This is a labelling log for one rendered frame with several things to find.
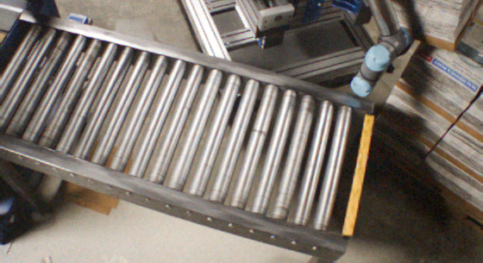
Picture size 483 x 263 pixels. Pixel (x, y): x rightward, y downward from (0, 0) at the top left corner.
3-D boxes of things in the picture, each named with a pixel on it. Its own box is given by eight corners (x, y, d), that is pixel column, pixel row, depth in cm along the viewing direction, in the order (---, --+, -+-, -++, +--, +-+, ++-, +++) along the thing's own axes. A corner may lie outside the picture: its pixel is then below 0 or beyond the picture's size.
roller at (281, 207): (317, 101, 172) (316, 92, 168) (285, 228, 150) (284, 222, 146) (304, 99, 173) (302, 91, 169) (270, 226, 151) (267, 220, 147)
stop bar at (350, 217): (373, 118, 165) (375, 115, 164) (351, 239, 145) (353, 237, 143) (364, 115, 166) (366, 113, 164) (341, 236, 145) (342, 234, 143)
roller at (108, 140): (154, 59, 177) (153, 50, 172) (103, 175, 155) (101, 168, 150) (141, 55, 177) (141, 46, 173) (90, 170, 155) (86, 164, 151)
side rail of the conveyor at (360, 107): (365, 116, 179) (374, 100, 169) (362, 129, 177) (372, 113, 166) (34, 28, 189) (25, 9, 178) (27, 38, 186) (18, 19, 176)
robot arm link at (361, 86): (373, 90, 161) (365, 103, 168) (386, 68, 165) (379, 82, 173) (353, 76, 162) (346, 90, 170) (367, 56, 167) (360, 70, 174)
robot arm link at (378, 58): (382, 34, 158) (373, 53, 168) (364, 52, 154) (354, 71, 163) (401, 48, 156) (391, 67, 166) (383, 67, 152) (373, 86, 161)
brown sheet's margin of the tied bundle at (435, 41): (399, 9, 190) (399, 0, 187) (467, 29, 176) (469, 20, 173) (383, 29, 183) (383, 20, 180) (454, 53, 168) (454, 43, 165)
